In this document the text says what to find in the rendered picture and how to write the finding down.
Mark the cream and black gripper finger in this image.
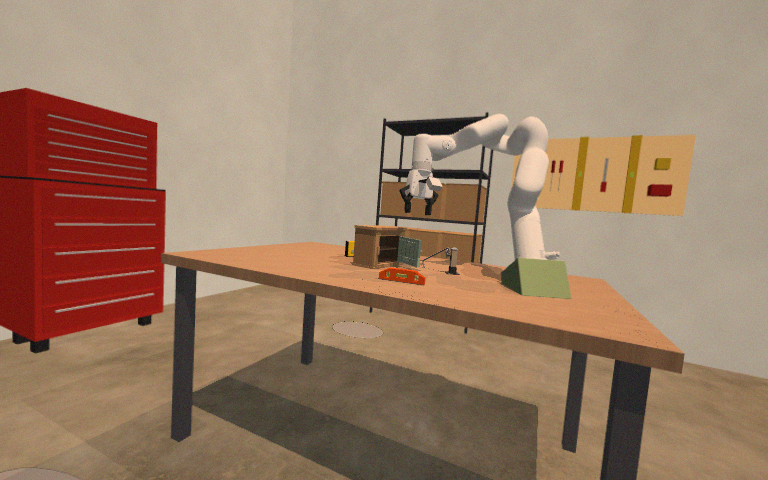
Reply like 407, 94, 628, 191
424, 191, 438, 215
399, 185, 414, 213

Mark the orange spirit level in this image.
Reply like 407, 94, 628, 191
379, 268, 426, 285

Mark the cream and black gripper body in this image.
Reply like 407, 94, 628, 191
405, 169, 433, 199

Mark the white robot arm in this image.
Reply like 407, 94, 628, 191
411, 114, 560, 260

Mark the brown wooden cabinet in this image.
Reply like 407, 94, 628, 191
353, 225, 422, 269

